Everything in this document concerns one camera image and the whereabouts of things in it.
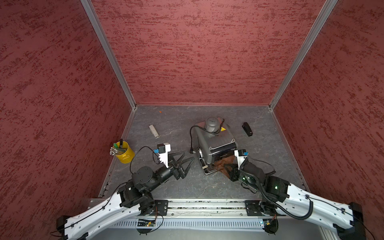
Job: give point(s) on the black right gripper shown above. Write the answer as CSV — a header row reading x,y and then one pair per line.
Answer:
x,y
233,171

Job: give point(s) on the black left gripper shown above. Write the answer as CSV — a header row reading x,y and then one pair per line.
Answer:
x,y
179,172

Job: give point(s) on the brown microfibre cloth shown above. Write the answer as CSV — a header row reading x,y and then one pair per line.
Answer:
x,y
218,164

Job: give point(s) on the grey steel coffee machine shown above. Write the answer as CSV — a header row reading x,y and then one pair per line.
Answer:
x,y
212,140

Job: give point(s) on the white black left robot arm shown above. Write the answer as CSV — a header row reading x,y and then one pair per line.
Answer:
x,y
131,199

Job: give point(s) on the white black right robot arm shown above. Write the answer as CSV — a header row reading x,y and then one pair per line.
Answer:
x,y
282,198

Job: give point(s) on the small black box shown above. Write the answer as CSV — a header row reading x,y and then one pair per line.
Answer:
x,y
246,127

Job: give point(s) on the yellow pen holder cup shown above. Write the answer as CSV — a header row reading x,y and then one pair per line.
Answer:
x,y
122,151

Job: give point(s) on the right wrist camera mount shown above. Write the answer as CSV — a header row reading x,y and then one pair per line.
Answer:
x,y
241,157

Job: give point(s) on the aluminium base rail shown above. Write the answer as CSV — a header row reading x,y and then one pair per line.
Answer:
x,y
187,214

